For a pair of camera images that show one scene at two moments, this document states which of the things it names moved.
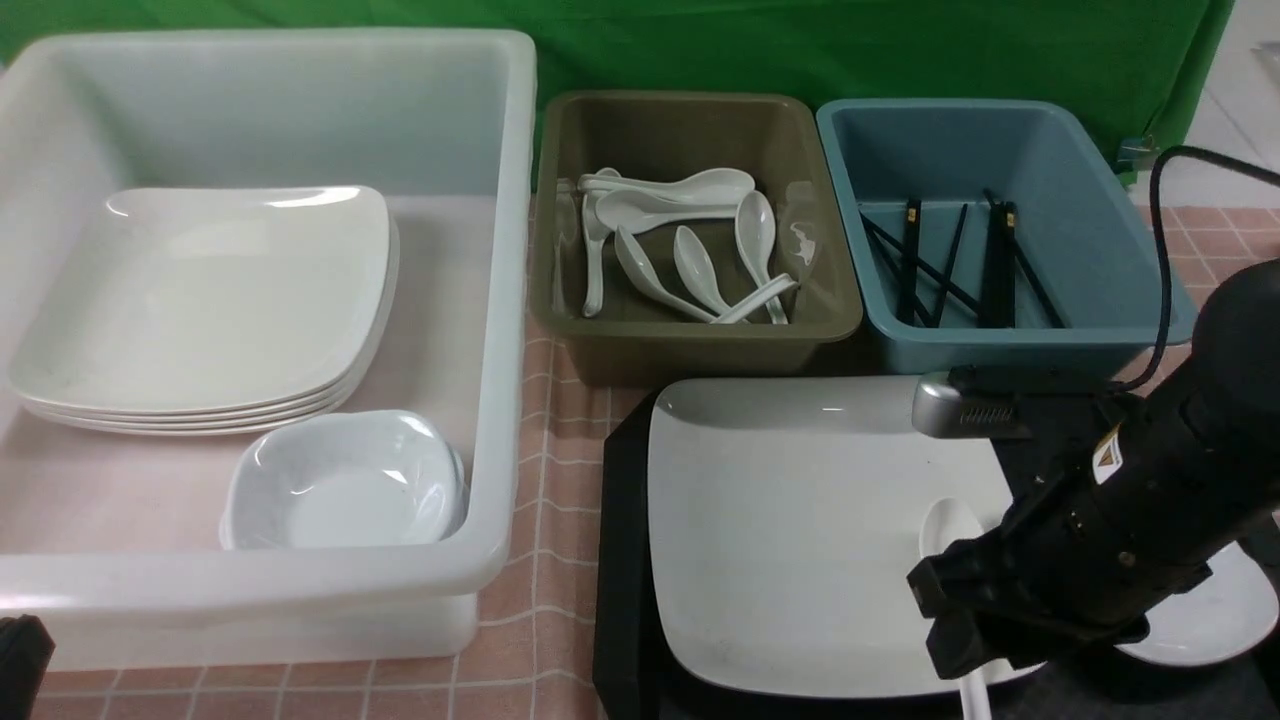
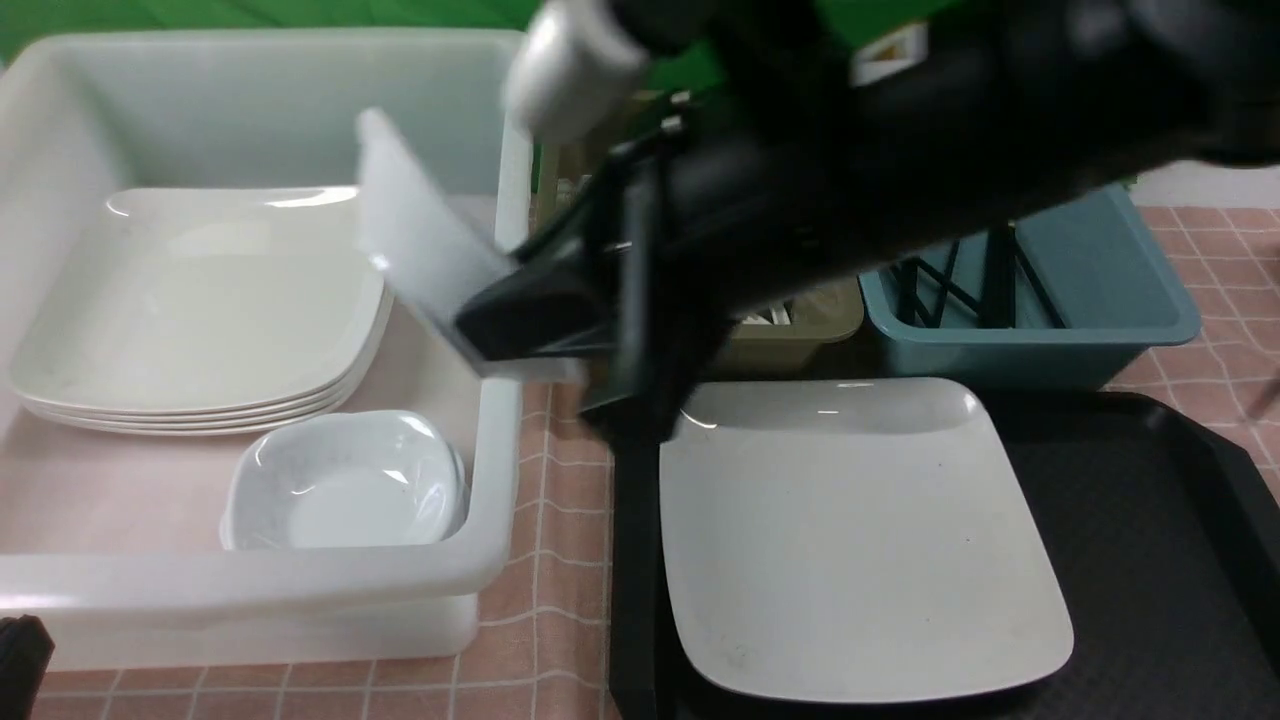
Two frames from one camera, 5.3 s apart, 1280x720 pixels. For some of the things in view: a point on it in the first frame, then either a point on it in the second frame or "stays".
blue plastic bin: (996, 235) stays
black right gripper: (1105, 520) -> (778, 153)
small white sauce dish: (1224, 616) -> (438, 247)
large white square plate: (785, 516) stays
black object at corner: (26, 647) stays
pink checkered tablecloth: (538, 644) stays
